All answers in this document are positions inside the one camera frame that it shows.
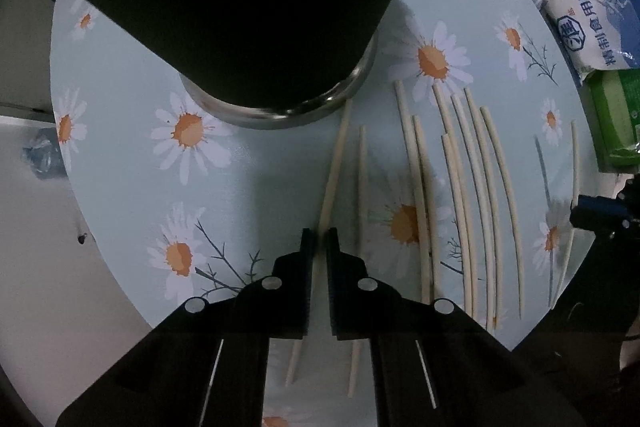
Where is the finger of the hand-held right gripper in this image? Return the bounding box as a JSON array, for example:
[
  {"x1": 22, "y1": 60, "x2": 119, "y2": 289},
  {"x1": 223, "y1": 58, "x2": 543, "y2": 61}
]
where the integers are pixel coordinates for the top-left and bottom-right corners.
[{"x1": 569, "y1": 194, "x2": 640, "y2": 238}]

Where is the bunch of pale bamboo chopsticks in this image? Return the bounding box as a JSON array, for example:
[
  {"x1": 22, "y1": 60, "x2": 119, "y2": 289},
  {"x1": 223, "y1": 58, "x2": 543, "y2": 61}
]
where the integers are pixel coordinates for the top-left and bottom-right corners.
[{"x1": 347, "y1": 79, "x2": 581, "y2": 397}]

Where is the white and blue salt bag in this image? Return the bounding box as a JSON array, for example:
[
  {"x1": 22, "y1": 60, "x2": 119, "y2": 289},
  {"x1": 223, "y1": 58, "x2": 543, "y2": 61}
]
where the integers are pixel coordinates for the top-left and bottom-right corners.
[{"x1": 542, "y1": 0, "x2": 640, "y2": 82}]

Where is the black cup with steel base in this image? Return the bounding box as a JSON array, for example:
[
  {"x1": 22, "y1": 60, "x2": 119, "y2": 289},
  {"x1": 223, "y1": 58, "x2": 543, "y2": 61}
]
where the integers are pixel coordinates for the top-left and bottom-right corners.
[{"x1": 20, "y1": 0, "x2": 441, "y2": 131}]

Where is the clear plastic bottle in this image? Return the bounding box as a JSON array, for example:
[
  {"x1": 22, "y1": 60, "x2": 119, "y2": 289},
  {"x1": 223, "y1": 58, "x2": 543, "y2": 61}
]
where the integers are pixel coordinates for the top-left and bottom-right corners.
[{"x1": 22, "y1": 129, "x2": 66, "y2": 178}]

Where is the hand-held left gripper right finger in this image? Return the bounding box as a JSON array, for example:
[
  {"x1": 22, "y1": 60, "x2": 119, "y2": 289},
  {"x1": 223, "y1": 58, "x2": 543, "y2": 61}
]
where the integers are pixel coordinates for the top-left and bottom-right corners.
[{"x1": 325, "y1": 227, "x2": 586, "y2": 427}]

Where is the green packet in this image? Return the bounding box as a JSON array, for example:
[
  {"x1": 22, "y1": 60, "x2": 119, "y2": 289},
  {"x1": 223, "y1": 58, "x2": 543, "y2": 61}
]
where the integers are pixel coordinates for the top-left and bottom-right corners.
[{"x1": 582, "y1": 69, "x2": 640, "y2": 172}]

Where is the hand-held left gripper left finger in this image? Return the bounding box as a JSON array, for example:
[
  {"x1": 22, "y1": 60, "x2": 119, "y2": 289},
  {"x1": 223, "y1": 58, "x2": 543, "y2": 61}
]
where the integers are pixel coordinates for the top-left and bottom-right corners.
[{"x1": 55, "y1": 229, "x2": 316, "y2": 427}]

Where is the single pale bamboo chopstick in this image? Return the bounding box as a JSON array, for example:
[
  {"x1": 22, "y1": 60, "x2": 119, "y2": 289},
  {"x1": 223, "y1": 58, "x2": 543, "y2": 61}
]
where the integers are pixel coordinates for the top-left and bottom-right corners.
[{"x1": 284, "y1": 99, "x2": 355, "y2": 388}]

